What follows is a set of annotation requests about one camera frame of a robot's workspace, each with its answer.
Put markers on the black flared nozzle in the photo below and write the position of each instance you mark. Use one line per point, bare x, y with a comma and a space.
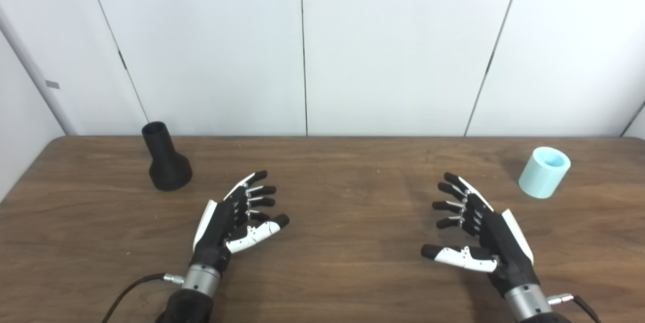
169, 167

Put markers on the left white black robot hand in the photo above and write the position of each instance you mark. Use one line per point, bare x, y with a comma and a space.
219, 227

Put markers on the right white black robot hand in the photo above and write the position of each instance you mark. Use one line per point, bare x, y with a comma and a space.
496, 242

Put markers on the white wall corner post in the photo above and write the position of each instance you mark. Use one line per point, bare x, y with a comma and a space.
35, 71

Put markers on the small grey wall label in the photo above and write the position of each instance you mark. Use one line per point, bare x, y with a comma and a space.
53, 84

